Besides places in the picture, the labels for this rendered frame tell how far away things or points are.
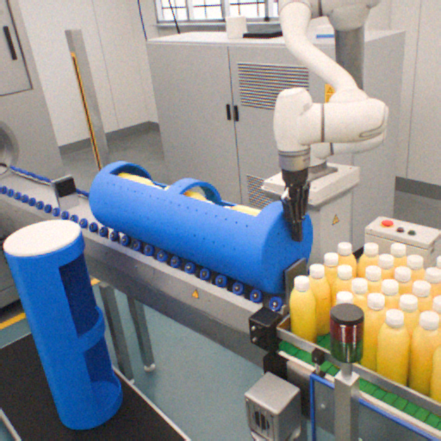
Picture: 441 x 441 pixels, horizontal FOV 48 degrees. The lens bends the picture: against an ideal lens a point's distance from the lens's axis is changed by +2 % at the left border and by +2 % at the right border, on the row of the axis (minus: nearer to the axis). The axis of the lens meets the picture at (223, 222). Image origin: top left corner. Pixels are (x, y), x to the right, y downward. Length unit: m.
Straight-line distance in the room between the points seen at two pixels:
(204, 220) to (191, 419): 1.24
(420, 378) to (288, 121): 0.70
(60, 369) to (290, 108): 1.43
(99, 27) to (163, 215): 5.40
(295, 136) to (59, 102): 5.54
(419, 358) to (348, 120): 0.60
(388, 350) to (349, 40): 1.05
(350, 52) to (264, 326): 1.00
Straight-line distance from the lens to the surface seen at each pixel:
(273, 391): 1.38
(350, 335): 0.97
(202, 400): 2.59
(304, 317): 1.36
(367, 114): 1.31
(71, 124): 6.78
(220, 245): 1.48
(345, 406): 1.11
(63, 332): 2.07
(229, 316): 1.63
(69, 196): 2.49
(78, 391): 2.26
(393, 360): 1.27
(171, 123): 4.53
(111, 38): 6.99
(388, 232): 1.59
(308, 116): 1.30
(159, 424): 2.33
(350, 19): 1.76
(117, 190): 1.87
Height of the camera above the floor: 1.84
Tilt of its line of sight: 26 degrees down
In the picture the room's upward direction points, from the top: 6 degrees counter-clockwise
